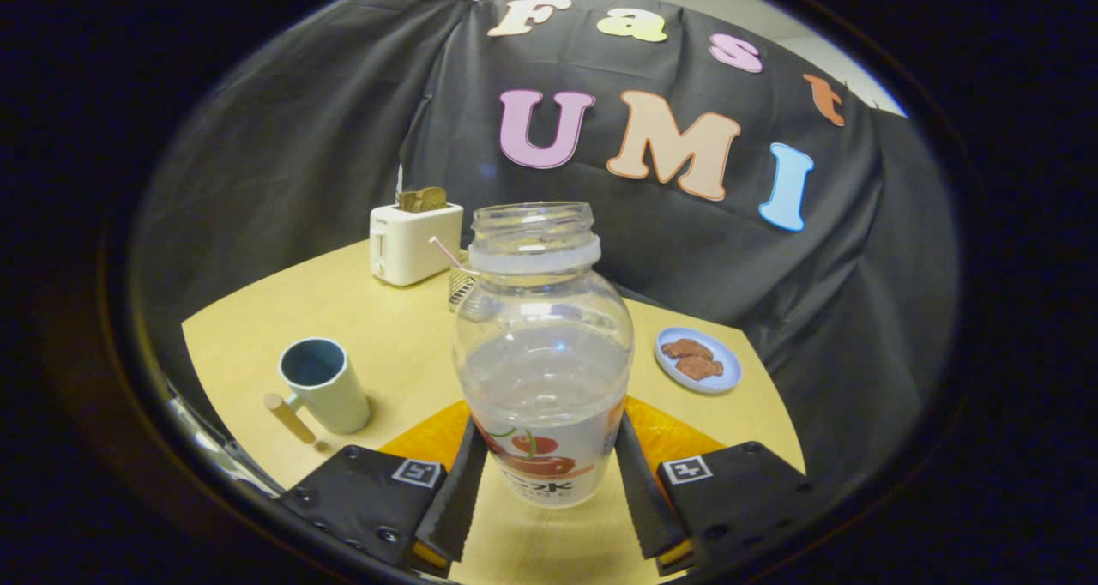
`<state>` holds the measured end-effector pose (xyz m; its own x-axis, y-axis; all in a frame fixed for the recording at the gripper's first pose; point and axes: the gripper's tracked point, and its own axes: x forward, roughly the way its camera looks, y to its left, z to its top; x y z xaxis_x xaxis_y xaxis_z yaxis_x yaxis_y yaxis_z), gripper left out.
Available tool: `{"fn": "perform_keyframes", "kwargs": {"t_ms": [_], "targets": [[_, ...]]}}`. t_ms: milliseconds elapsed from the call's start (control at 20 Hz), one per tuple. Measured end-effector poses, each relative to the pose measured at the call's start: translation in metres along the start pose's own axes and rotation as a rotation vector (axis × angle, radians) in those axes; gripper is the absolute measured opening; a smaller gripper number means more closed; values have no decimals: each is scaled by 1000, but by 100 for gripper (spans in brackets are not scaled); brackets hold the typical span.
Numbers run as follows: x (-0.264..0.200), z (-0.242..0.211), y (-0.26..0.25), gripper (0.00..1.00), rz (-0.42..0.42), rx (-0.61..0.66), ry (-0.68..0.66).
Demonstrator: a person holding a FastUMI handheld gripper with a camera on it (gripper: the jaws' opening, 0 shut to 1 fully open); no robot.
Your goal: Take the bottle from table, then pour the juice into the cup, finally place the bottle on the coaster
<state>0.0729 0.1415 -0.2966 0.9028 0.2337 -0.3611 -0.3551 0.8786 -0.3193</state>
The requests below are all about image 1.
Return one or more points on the light wooden table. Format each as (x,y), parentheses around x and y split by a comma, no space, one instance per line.
(403,353)

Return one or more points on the toast slice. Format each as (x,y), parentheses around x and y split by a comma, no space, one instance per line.
(422,199)

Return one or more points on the brown meat piece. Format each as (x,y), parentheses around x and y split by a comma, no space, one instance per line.
(699,368)
(686,348)

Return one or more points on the white toaster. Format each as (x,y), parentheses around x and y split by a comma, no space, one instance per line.
(412,246)

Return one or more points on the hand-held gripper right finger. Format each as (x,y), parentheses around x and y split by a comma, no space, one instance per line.
(643,499)

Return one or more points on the blue plate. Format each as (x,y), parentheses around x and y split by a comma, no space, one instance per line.
(727,370)

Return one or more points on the clear juice bottle cherry label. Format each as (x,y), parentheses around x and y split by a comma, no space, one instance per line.
(545,370)

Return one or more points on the black backdrop cloth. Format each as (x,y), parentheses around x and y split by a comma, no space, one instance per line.
(326,139)

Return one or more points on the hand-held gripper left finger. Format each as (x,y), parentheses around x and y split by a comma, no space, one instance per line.
(459,499)

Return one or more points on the red striped straw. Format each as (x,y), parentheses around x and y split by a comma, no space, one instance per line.
(446,252)

